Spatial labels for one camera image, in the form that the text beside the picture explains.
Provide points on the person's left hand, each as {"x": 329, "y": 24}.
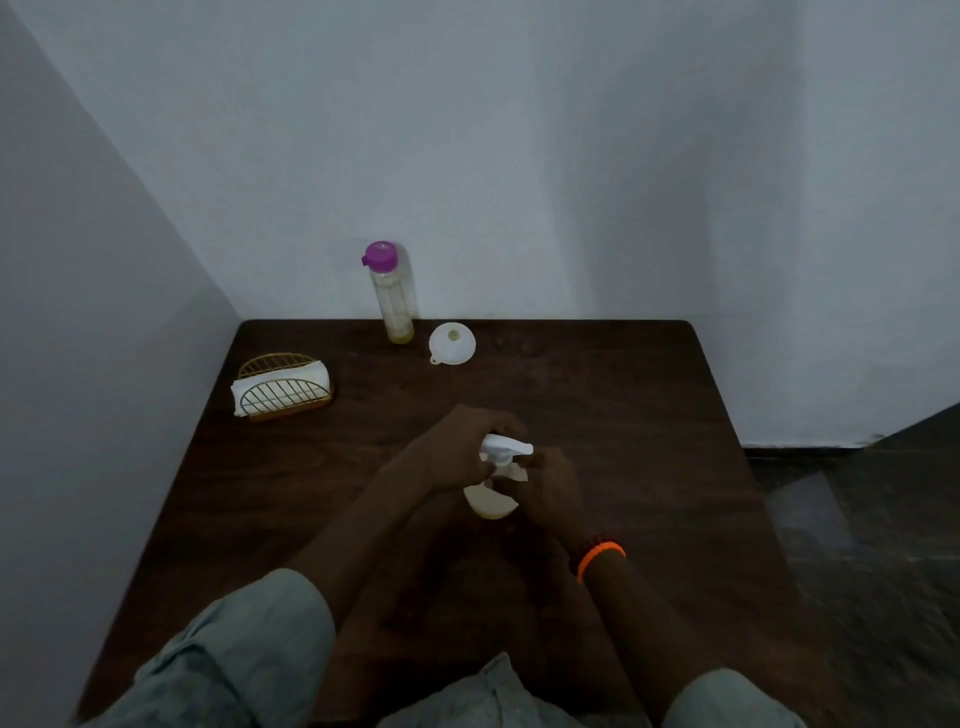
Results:
{"x": 448, "y": 451}

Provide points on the person's right hand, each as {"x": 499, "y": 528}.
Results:
{"x": 547, "y": 491}

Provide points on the person's left fingers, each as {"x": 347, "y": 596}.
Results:
{"x": 491, "y": 426}

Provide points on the person's right fingers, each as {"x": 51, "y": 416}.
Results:
{"x": 525, "y": 480}

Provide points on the white pump dispenser bottle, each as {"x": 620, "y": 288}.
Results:
{"x": 496, "y": 480}

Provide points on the person's left forearm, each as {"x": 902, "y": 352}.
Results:
{"x": 360, "y": 536}

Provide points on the person's right forearm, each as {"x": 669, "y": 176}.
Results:
{"x": 645, "y": 622}

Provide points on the white plastic funnel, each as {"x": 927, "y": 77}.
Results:
{"x": 451, "y": 344}

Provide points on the clear bottle with purple cap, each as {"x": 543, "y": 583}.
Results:
{"x": 390, "y": 294}

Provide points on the white paper napkins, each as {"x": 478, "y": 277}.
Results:
{"x": 279, "y": 382}

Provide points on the pale green shirt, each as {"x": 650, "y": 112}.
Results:
{"x": 247, "y": 660}

